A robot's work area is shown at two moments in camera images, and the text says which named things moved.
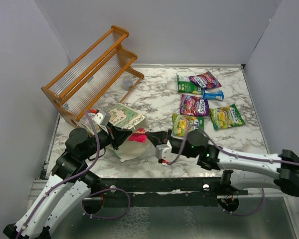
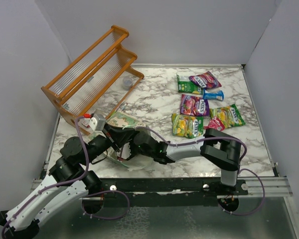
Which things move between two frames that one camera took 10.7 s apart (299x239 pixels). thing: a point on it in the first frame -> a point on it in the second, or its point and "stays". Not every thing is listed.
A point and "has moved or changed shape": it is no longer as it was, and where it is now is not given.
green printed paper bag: (125, 117) has moved or changed shape
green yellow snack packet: (185, 84) stays
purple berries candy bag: (194, 106) stays
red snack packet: (139, 136) has moved or changed shape
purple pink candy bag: (206, 80) stays
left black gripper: (117, 136) stays
